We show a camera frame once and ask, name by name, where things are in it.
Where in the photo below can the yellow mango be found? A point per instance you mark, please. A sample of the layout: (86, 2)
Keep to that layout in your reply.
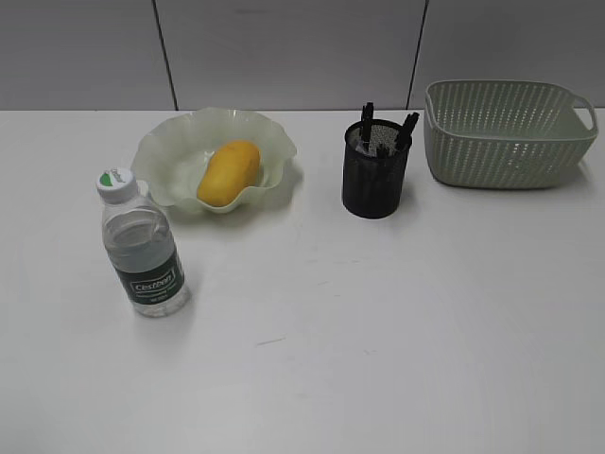
(233, 167)

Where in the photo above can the clear plastic water bottle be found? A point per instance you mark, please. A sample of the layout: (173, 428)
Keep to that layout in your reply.
(140, 246)

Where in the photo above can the translucent wavy glass plate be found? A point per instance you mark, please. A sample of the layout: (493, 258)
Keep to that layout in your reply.
(173, 158)

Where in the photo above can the black marker pen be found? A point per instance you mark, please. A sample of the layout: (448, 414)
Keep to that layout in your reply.
(366, 127)
(408, 127)
(399, 146)

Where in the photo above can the grey white eraser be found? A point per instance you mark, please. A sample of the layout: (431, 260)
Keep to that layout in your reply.
(383, 151)

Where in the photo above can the green plastic woven basket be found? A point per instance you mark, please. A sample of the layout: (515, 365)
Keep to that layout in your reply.
(505, 134)

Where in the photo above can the black mesh pen holder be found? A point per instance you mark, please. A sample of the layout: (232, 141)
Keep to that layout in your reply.
(372, 187)

